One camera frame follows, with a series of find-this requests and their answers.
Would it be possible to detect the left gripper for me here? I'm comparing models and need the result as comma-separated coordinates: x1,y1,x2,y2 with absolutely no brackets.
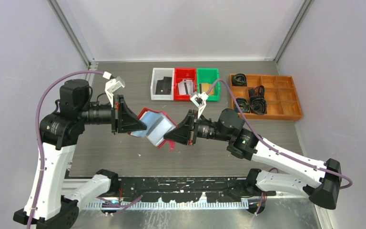
79,94,147,135

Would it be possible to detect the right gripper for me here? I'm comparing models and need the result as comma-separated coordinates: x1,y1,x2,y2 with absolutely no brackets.
163,109,232,146

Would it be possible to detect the red card holder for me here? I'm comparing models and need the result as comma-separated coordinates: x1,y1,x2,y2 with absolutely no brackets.
129,107,177,151

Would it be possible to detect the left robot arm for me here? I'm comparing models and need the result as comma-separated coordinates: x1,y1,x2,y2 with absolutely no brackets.
13,77,146,229

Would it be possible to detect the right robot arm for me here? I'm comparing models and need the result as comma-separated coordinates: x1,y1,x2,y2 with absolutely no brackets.
163,108,342,210

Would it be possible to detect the white card in red bin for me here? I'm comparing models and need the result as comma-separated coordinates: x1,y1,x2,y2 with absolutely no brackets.
177,79,194,95

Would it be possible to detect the black card in white bin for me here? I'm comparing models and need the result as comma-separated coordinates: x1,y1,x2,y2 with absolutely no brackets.
155,76,173,95

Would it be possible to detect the gold card in green bin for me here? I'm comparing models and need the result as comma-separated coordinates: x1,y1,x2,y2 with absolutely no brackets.
199,83,214,96

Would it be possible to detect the white plastic bin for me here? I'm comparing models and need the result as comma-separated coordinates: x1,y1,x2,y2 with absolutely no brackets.
150,68,175,101

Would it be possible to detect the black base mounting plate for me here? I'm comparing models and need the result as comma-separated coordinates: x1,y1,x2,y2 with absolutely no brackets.
100,177,261,203

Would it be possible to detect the green plastic bin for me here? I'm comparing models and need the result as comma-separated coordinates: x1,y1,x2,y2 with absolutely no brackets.
196,68,221,102

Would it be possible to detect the rolled black belt lower left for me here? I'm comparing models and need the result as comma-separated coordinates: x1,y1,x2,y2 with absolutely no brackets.
233,98,250,113

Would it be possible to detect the rolled black belt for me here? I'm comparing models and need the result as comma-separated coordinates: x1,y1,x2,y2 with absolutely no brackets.
249,96,267,115
231,73,247,86
233,98,250,113
248,85,265,98

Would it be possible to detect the rolled black belt top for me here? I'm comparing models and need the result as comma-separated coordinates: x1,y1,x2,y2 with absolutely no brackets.
231,73,247,86

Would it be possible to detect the rolled black belt lower right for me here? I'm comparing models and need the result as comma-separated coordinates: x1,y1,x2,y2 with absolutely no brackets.
249,96,267,115

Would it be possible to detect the rolled black belt middle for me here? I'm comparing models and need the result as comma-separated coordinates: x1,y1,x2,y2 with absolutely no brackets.
248,85,265,98

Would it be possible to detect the orange compartment tray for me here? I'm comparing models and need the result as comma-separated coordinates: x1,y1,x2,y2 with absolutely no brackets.
228,73,303,121

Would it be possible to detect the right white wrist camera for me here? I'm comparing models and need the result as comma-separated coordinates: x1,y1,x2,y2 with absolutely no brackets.
190,92,209,119

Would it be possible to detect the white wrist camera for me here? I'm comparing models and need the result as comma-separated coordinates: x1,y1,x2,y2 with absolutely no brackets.
102,72,125,108
190,92,209,119

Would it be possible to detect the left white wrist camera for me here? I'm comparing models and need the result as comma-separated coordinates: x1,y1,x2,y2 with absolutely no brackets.
102,72,125,108

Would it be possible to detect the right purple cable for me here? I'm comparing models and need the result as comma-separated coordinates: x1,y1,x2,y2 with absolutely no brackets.
203,79,353,216

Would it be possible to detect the purple cable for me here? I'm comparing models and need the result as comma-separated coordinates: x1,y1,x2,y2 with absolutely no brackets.
25,70,144,229
203,79,353,216

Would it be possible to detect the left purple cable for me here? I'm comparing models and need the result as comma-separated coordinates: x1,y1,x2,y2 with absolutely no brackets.
25,70,144,229

